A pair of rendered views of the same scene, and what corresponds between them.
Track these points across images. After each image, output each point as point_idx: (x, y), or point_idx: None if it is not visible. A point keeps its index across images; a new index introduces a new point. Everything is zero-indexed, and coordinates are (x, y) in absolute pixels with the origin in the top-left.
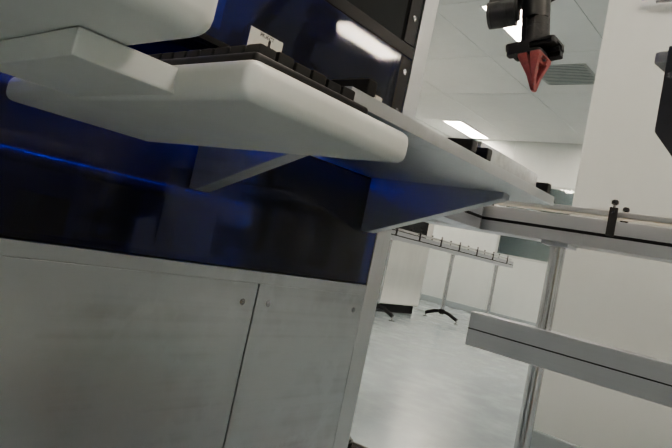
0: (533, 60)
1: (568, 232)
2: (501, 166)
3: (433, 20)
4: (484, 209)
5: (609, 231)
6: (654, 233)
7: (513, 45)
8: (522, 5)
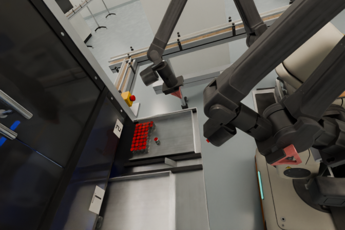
0: (178, 93)
1: (168, 54)
2: (194, 136)
3: (97, 63)
4: (136, 59)
5: (180, 49)
6: (194, 43)
7: (166, 91)
8: (157, 72)
